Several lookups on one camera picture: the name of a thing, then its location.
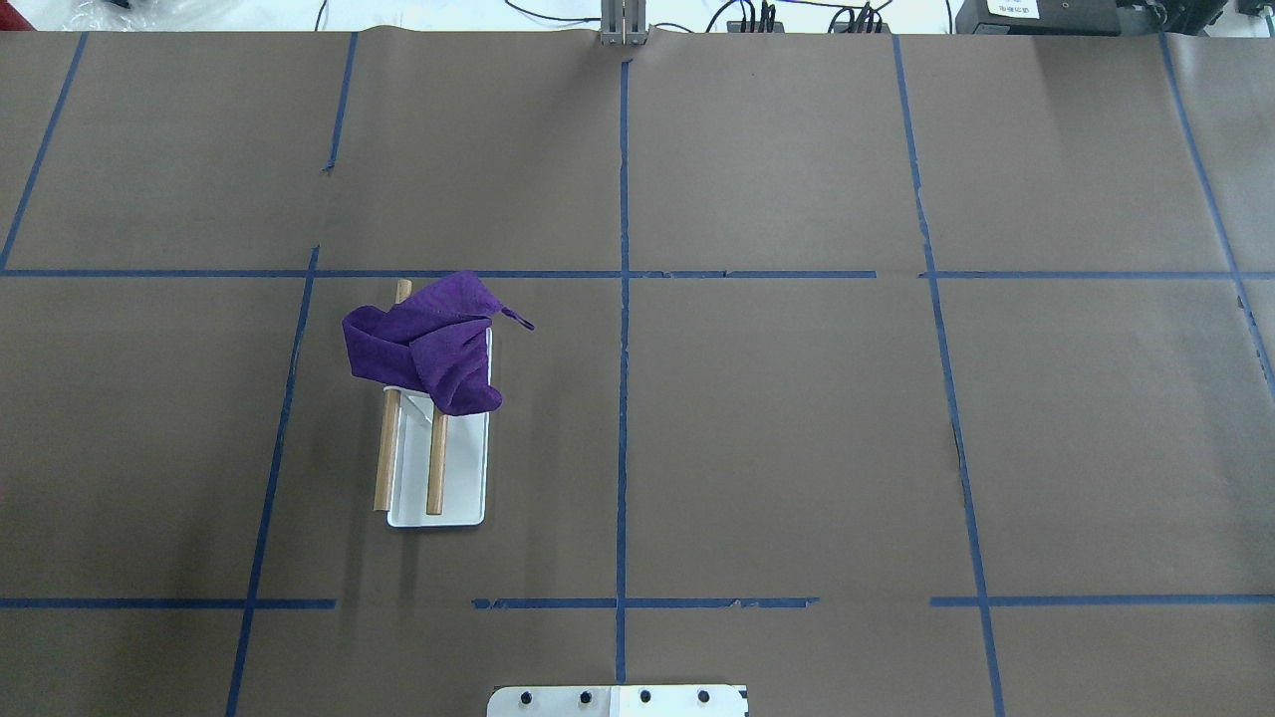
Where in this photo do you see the purple microfibre towel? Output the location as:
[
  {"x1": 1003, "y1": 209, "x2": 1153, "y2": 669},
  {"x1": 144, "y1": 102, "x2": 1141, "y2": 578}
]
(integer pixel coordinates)
[{"x1": 342, "y1": 270, "x2": 534, "y2": 416}]

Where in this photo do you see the white wooden towel rack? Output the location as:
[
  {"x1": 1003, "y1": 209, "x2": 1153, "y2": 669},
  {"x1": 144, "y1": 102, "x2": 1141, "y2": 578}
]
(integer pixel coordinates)
[{"x1": 374, "y1": 279, "x2": 493, "y2": 529}]

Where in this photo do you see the white metal mounting plate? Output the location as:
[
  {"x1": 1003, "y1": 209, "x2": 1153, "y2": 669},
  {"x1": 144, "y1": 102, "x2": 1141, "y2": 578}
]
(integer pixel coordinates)
[{"x1": 486, "y1": 684, "x2": 750, "y2": 716}]

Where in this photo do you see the black box with label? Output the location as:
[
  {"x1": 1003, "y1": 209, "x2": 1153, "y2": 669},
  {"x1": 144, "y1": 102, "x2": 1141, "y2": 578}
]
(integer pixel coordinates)
[{"x1": 954, "y1": 0, "x2": 1228, "y2": 37}]

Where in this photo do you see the aluminium profile post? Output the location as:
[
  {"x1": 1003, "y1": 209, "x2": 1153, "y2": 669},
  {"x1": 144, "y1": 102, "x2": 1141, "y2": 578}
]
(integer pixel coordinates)
[{"x1": 601, "y1": 0, "x2": 649, "y2": 47}]

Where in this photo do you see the left black cable hub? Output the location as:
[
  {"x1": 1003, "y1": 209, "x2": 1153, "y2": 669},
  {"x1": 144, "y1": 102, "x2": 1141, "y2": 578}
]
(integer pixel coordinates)
[{"x1": 724, "y1": 1, "x2": 783, "y2": 34}]

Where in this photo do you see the black cable hub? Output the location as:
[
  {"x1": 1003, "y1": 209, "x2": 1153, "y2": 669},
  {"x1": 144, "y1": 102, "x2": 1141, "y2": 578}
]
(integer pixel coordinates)
[
  {"x1": 826, "y1": 1, "x2": 887, "y2": 34},
  {"x1": 724, "y1": 1, "x2": 783, "y2": 34}
]

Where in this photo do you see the right black cable hub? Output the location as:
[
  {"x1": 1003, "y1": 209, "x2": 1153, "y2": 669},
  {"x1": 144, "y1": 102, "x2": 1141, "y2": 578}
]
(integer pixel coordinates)
[{"x1": 826, "y1": 1, "x2": 887, "y2": 34}]

